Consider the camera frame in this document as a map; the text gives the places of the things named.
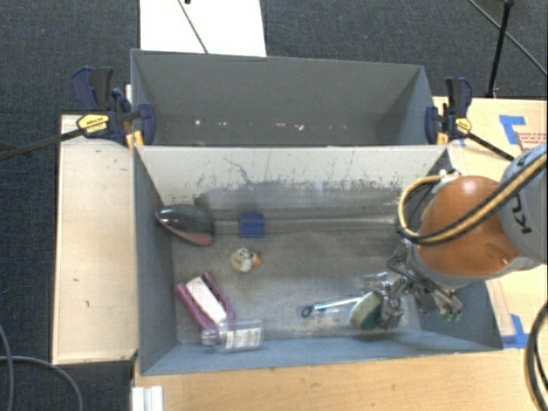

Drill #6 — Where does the white and green sponge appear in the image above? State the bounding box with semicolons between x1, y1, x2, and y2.
348;291;386;331

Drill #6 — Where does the grey metal bin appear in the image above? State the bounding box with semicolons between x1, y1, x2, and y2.
129;48;504;378

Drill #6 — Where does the clear plastic bottle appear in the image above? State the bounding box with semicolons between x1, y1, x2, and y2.
200;319;265;354

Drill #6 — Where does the white and orange toy animal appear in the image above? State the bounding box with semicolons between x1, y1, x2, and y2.
229;247;263;274

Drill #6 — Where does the blue cube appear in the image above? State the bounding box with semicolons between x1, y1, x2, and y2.
238;211;266;239

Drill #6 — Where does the black and red oval object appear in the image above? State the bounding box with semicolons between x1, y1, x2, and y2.
154;203;216;247

